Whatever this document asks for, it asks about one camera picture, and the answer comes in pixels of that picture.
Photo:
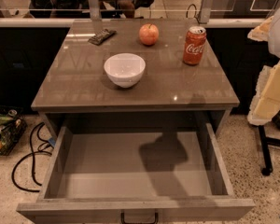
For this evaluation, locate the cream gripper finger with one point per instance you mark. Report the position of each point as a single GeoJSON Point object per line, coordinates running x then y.
{"type": "Point", "coordinates": [261, 32]}
{"type": "Point", "coordinates": [266, 102]}

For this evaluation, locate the red coke can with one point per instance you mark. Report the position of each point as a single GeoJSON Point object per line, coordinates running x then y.
{"type": "Point", "coordinates": [194, 44]}

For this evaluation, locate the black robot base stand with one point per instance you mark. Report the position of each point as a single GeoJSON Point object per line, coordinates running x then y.
{"type": "Point", "coordinates": [267, 141]}

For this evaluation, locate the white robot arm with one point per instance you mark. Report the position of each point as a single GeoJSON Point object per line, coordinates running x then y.
{"type": "Point", "coordinates": [274, 35]}

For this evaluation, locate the open grey top drawer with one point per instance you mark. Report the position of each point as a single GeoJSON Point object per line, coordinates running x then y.
{"type": "Point", "coordinates": [94, 177]}

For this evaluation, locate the grey cabinet with glossy top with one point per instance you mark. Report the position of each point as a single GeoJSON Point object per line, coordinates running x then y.
{"type": "Point", "coordinates": [77, 83]}

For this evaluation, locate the red yellow apple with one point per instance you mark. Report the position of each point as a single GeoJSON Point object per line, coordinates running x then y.
{"type": "Point", "coordinates": [148, 34]}

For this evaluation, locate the white ceramic bowl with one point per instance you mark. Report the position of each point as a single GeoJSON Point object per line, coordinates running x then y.
{"type": "Point", "coordinates": [125, 69]}

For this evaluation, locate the dark snack bar wrapper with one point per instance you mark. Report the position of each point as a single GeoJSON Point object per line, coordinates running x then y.
{"type": "Point", "coordinates": [102, 36]}

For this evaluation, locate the person seated in background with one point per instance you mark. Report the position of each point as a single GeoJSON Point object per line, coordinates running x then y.
{"type": "Point", "coordinates": [57, 8]}

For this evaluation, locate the black drawer handle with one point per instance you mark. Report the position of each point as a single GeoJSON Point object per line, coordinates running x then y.
{"type": "Point", "coordinates": [139, 218]}

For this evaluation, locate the black wire basket with items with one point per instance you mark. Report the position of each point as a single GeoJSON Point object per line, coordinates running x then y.
{"type": "Point", "coordinates": [12, 127]}

